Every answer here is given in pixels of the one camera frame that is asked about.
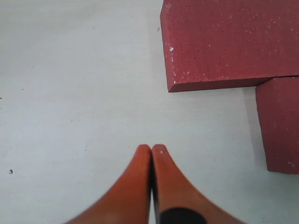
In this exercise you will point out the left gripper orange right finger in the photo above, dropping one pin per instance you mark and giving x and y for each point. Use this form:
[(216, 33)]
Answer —
[(177, 201)]

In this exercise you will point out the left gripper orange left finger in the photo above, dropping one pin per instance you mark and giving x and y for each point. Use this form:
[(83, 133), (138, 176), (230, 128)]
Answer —
[(128, 200)]

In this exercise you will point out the red brick front row left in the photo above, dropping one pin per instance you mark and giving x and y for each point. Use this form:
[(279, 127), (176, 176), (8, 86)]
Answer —
[(215, 44)]

